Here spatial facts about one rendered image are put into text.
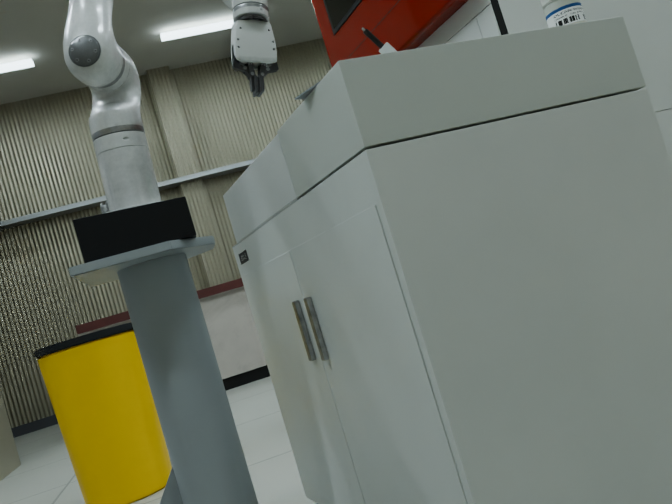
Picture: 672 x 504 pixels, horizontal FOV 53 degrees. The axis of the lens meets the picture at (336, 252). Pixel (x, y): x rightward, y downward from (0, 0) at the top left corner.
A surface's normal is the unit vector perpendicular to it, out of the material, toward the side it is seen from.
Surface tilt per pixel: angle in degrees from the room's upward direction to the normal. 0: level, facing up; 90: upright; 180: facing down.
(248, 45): 93
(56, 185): 90
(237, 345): 90
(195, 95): 90
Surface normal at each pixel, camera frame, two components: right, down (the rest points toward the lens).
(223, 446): 0.61, -0.22
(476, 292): 0.36, -0.15
